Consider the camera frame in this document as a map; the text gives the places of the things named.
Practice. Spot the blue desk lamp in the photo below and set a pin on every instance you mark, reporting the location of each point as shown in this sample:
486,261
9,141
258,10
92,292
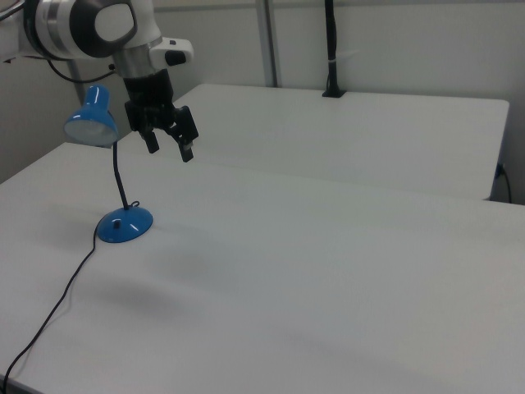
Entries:
123,225

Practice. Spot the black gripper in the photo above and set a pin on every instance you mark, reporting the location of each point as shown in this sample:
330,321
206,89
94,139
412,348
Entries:
147,98

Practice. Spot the grey aluminium frame post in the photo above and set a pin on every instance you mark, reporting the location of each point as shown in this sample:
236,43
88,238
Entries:
268,41

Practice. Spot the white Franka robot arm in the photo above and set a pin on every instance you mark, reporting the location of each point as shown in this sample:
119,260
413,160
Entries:
139,24

